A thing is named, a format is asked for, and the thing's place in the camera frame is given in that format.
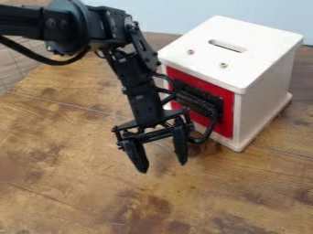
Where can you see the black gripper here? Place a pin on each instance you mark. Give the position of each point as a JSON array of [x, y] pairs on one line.
[[145, 89]]

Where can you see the red drawer front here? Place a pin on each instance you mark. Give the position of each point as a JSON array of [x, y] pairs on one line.
[[223, 128]]

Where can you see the black drawer handle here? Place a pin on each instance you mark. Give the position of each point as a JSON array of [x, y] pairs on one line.
[[200, 102]]

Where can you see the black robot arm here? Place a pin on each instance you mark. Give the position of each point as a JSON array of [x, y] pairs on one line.
[[59, 33]]

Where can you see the white wooden box cabinet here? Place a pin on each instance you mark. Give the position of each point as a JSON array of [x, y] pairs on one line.
[[238, 61]]

